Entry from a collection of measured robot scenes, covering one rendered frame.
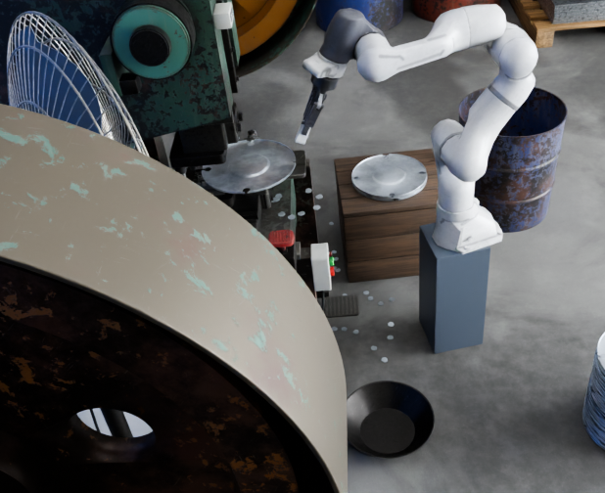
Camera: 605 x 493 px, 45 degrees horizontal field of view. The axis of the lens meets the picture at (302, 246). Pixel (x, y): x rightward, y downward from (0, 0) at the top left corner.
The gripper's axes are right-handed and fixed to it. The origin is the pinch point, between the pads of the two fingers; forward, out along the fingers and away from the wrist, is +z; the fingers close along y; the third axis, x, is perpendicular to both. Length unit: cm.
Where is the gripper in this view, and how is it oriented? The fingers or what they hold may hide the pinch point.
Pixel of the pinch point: (303, 132)
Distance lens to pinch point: 219.5
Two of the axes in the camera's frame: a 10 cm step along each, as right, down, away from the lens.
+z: -3.3, 7.4, 5.9
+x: -9.4, -2.4, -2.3
